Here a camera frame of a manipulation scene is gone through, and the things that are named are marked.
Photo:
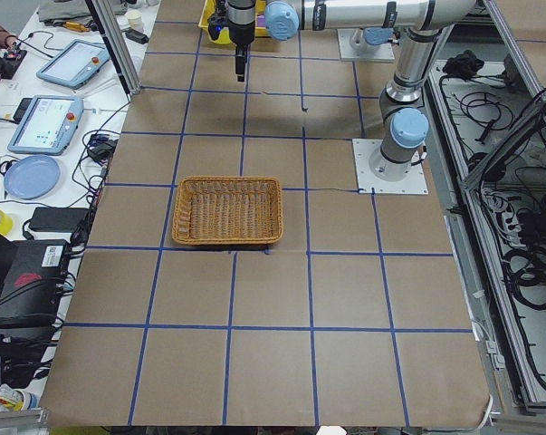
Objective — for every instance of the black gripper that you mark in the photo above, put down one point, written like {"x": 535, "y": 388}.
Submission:
{"x": 241, "y": 33}

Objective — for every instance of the black box red logo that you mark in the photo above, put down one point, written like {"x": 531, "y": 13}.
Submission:
{"x": 31, "y": 287}

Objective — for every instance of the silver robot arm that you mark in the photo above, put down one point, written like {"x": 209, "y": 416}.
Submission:
{"x": 425, "y": 26}
{"x": 370, "y": 37}

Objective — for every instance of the brown wicker basket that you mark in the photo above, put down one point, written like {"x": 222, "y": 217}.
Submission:
{"x": 213, "y": 211}

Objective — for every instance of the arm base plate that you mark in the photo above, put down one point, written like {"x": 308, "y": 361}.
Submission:
{"x": 377, "y": 175}
{"x": 380, "y": 54}

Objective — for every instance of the black power adapter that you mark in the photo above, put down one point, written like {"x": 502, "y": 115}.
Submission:
{"x": 56, "y": 219}

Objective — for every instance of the upper teach pendant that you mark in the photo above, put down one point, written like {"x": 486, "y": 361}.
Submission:
{"x": 75, "y": 64}

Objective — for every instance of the light blue plate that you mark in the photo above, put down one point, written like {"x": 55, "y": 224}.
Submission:
{"x": 32, "y": 177}

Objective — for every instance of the aluminium frame post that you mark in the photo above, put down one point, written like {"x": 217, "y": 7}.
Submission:
{"x": 112, "y": 36}

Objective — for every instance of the lower teach pendant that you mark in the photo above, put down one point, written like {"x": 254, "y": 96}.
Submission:
{"x": 47, "y": 126}

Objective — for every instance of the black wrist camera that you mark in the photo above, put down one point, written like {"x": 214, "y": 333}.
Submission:
{"x": 217, "y": 29}

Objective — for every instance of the teach pendant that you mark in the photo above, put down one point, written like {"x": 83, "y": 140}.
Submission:
{"x": 75, "y": 64}
{"x": 47, "y": 126}

